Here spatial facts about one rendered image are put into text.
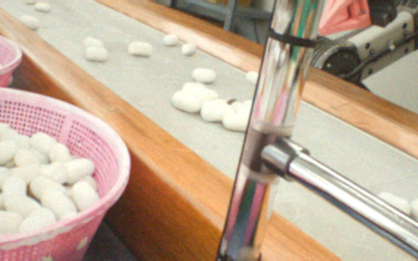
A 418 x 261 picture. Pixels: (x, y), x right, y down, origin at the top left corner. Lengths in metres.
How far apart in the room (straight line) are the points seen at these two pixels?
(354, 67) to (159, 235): 0.70
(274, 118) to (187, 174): 0.15
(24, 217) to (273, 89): 0.20
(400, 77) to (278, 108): 2.56
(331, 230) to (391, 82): 2.44
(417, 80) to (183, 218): 2.45
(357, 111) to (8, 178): 0.47
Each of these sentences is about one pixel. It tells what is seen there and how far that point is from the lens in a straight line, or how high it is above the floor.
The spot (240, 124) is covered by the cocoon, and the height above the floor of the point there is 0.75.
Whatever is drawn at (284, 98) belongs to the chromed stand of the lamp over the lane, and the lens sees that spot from 0.26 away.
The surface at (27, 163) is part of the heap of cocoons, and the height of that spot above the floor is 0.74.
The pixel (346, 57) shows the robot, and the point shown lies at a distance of 1.01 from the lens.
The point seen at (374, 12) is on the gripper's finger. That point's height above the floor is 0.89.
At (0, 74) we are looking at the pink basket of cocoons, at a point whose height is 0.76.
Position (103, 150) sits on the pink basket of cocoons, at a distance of 0.44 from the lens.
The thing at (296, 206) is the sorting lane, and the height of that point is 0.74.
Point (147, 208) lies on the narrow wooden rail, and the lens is 0.42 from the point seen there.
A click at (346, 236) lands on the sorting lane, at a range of 0.42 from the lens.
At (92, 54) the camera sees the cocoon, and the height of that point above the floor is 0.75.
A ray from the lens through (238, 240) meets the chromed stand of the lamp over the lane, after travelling 0.29.
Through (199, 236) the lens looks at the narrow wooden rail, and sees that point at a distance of 0.36.
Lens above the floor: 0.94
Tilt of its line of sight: 21 degrees down
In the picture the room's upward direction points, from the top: 11 degrees clockwise
